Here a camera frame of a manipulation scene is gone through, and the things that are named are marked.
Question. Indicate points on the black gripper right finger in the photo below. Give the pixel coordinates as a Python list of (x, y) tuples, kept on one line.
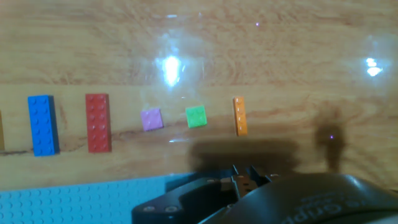
[(256, 177)]

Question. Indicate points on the yellow Lego brick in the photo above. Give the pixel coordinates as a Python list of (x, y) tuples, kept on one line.
[(1, 130)]

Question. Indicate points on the grey Lego baseplate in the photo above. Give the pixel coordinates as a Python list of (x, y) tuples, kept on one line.
[(62, 202)]

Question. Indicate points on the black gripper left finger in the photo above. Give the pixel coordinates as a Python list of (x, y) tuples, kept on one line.
[(233, 185)]

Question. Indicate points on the lime green square Lego plate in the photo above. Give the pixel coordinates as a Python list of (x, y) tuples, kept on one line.
[(196, 116)]

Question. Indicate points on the purple square Lego plate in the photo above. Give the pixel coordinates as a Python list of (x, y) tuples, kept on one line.
[(151, 119)]

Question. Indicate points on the glossy wooden work board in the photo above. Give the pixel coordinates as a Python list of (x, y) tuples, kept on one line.
[(280, 46)]

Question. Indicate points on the long red Lego brick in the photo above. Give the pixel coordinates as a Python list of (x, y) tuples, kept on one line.
[(98, 123)]

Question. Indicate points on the long blue Lego brick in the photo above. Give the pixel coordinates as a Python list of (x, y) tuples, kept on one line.
[(43, 124)]

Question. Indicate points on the narrow orange Lego brick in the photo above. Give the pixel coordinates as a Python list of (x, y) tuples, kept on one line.
[(240, 116)]

